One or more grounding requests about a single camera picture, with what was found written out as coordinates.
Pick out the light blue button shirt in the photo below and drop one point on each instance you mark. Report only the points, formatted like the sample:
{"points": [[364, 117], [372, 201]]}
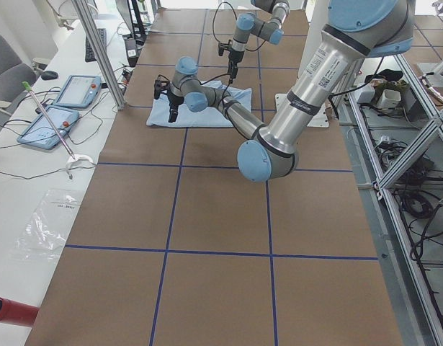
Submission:
{"points": [[208, 118]]}

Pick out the upper blue teach pendant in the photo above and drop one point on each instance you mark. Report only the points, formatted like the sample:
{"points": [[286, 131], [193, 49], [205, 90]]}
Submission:
{"points": [[78, 92]]}

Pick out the blue teach pendant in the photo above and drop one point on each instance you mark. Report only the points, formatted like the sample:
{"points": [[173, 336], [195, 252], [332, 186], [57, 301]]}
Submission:
{"points": [[78, 92], [40, 133]]}

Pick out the black computer mouse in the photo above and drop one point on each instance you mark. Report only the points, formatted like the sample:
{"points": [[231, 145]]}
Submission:
{"points": [[48, 75]]}

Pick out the lower blue teach pendant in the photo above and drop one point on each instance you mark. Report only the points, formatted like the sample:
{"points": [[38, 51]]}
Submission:
{"points": [[40, 133]]}

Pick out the metal rod green tip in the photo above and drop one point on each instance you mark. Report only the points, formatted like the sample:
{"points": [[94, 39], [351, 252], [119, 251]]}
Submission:
{"points": [[34, 97]]}

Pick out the grey office chair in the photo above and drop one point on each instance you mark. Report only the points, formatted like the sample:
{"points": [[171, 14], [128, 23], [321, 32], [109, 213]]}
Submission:
{"points": [[12, 73]]}

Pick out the clear plastic bag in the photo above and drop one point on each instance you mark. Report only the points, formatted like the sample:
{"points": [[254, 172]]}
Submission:
{"points": [[46, 232]]}

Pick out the red cylinder bottle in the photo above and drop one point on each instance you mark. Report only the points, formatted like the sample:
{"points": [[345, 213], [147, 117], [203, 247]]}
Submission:
{"points": [[16, 313]]}

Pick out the aluminium frame post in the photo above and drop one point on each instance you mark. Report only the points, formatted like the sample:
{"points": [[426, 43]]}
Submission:
{"points": [[88, 23]]}

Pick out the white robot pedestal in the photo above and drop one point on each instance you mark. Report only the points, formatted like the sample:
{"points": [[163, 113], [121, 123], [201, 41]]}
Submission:
{"points": [[303, 105]]}

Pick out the white curved bracket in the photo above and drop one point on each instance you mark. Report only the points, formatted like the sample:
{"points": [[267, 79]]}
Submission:
{"points": [[75, 158]]}

